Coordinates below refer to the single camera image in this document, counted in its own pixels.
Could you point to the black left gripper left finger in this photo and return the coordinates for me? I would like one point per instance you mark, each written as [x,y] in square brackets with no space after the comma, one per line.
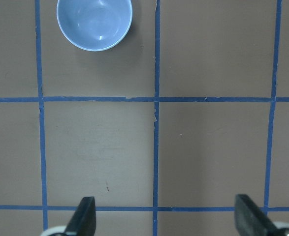
[83,221]

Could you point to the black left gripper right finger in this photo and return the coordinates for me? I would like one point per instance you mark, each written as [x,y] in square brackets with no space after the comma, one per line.
[250,220]

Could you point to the blue bowl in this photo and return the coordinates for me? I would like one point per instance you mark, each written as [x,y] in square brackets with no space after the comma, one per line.
[94,25]

